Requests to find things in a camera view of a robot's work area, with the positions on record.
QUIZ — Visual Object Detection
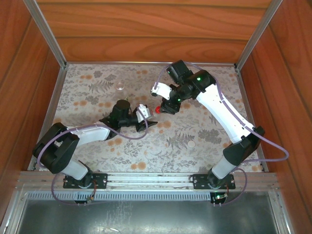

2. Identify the clear bottle green label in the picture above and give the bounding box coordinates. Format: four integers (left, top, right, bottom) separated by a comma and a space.
115, 82, 130, 102

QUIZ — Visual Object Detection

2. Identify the floral tablecloth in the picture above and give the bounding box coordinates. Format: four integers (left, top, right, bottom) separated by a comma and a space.
29, 63, 266, 173

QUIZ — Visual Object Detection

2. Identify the grey metal sheet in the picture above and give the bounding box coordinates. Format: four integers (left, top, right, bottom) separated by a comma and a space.
17, 192, 280, 234

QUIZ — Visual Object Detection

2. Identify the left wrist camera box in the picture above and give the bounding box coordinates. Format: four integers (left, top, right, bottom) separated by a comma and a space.
136, 104, 154, 122

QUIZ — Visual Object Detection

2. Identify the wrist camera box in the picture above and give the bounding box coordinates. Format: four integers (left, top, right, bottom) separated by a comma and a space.
150, 82, 171, 100
136, 104, 154, 122

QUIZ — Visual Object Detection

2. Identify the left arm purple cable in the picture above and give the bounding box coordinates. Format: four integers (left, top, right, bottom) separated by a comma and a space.
36, 117, 149, 207

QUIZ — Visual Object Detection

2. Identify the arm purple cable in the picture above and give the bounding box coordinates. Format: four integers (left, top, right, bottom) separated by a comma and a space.
155, 62, 290, 208
36, 117, 149, 207

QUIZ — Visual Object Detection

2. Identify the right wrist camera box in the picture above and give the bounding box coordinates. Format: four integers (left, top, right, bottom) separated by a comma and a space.
150, 82, 171, 100

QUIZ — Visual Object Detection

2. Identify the aluminium cross rail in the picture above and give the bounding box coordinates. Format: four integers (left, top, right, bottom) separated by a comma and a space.
65, 60, 236, 67

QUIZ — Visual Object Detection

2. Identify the aluminium mounting rail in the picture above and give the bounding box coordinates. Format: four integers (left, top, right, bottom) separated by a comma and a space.
16, 170, 278, 192

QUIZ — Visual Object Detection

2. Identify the aluminium side rail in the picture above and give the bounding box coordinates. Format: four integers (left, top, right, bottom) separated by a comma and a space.
235, 69, 269, 173
28, 67, 67, 171

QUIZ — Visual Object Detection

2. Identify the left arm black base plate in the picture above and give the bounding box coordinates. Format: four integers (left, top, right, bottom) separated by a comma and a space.
62, 172, 108, 190

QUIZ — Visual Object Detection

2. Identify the grey slotted cable duct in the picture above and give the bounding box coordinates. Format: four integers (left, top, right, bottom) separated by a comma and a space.
25, 191, 213, 202

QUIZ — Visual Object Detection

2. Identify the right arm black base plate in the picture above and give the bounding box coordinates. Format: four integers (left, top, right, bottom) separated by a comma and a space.
193, 173, 236, 190

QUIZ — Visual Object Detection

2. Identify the aluminium frame post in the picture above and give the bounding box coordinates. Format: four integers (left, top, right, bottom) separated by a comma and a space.
234, 0, 285, 71
23, 0, 68, 70

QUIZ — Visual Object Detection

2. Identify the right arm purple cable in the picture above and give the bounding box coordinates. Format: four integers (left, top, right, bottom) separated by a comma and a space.
155, 62, 290, 208

